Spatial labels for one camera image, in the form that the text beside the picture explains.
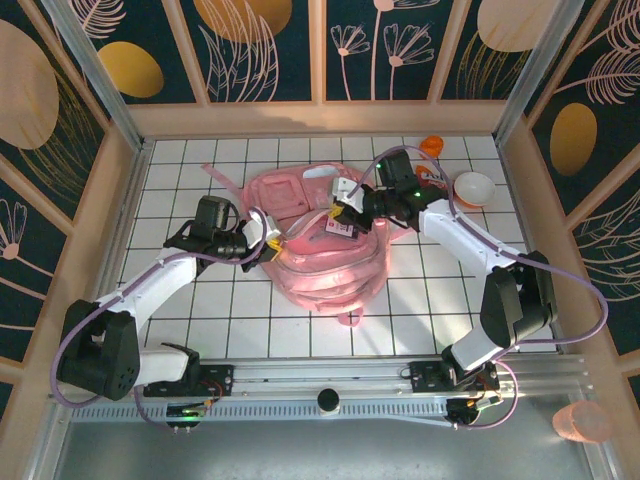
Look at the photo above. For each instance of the card pack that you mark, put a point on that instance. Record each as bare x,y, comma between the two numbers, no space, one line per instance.
340,230

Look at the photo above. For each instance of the pink backpack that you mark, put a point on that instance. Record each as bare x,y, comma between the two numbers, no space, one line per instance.
325,270

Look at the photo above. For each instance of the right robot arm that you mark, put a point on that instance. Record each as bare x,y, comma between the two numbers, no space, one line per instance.
515,305

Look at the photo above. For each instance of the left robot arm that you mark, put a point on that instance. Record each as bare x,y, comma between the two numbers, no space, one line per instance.
105,350

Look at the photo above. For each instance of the fruit snack bag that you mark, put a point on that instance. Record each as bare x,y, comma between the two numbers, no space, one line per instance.
432,179

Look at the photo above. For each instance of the orange plastic toy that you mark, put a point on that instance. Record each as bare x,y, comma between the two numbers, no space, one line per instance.
433,145

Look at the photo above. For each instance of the white and orange bowl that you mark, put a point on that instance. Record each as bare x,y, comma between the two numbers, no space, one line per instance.
475,189

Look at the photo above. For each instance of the black round knob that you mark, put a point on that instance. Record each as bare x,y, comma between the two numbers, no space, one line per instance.
328,399

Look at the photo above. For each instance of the left controller board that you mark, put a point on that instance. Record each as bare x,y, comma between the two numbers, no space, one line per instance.
186,414

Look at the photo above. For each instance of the controller board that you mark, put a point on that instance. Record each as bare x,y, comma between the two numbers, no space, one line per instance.
470,410
186,414

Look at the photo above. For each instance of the right controller board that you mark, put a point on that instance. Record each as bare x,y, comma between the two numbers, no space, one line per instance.
470,410

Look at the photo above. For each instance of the translucent pink cup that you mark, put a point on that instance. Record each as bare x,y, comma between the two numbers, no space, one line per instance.
582,421

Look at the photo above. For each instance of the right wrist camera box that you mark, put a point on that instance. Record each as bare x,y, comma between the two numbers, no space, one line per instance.
349,192

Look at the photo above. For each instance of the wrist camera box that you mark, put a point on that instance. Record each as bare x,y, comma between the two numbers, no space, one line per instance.
349,192
262,225

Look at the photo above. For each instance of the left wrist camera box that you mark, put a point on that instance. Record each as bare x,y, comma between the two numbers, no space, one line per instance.
262,225

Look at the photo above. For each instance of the aluminium rail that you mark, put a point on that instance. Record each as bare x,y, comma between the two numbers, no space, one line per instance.
320,372

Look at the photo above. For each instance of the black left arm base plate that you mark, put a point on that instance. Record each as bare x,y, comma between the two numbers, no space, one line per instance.
220,380

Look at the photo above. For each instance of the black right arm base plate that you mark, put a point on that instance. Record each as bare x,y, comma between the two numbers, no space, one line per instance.
425,377

